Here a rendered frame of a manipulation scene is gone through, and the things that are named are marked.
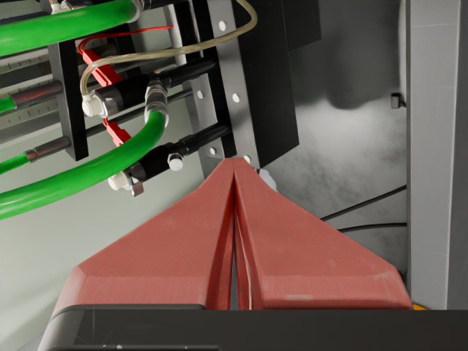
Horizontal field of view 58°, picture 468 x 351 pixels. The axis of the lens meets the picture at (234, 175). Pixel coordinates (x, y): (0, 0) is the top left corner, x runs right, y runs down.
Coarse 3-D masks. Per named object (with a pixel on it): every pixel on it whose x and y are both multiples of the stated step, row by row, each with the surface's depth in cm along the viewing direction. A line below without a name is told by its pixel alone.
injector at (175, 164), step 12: (228, 120) 52; (204, 132) 50; (216, 132) 51; (228, 132) 52; (168, 144) 47; (180, 144) 48; (192, 144) 48; (204, 144) 50; (144, 156) 45; (156, 156) 45; (168, 156) 46; (180, 156) 46; (132, 168) 43; (144, 168) 44; (156, 168) 45; (168, 168) 46; (180, 168) 45; (144, 180) 45
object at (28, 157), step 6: (30, 150) 56; (18, 156) 55; (24, 156) 55; (30, 156) 56; (6, 162) 54; (12, 162) 54; (18, 162) 55; (24, 162) 55; (30, 162) 56; (0, 168) 53; (6, 168) 54; (12, 168) 54; (0, 174) 54
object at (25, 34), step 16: (128, 0) 27; (32, 16) 45; (48, 16) 22; (64, 16) 22; (80, 16) 23; (96, 16) 23; (112, 16) 24; (128, 16) 26; (0, 32) 20; (16, 32) 21; (32, 32) 21; (48, 32) 22; (64, 32) 22; (80, 32) 23; (0, 48) 21; (16, 48) 21; (32, 48) 22
